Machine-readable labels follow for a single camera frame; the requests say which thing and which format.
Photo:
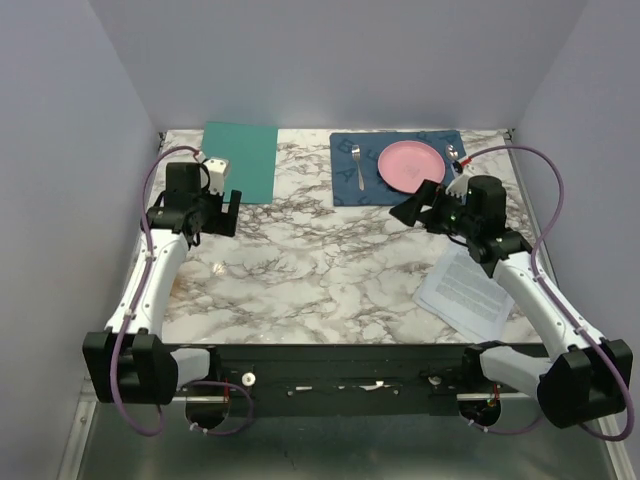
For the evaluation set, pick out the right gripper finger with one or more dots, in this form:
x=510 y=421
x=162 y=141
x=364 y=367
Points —
x=415 y=209
x=428 y=190

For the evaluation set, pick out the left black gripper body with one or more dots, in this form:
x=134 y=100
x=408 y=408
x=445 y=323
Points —
x=212 y=218

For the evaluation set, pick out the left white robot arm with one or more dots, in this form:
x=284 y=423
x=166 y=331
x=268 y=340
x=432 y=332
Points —
x=128 y=360

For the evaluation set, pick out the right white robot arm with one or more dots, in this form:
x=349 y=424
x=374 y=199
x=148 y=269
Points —
x=585 y=376

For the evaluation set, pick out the silver fork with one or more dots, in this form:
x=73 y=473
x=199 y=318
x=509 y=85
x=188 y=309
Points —
x=356 y=156

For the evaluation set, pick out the silver spoon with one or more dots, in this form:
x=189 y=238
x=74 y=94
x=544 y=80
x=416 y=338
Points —
x=453 y=156

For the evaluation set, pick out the aluminium frame rail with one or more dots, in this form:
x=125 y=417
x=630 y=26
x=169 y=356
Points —
x=73 y=454

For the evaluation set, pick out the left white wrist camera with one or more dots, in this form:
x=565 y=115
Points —
x=215 y=172

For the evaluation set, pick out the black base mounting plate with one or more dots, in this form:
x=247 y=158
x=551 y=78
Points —
x=348 y=380

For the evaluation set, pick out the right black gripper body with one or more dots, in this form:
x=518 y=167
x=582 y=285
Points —
x=448 y=214

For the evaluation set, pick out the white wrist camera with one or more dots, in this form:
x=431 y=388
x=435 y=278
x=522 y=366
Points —
x=215 y=172
x=458 y=187

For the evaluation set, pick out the teal file folder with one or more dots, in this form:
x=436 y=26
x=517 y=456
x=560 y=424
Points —
x=251 y=151

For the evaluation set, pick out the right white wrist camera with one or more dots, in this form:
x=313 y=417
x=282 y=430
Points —
x=458 y=187

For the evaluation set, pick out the printed paper sheets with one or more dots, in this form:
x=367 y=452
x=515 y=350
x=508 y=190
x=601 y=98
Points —
x=458 y=291

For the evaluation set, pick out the pink plate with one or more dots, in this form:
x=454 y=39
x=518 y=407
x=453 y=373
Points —
x=404 y=165

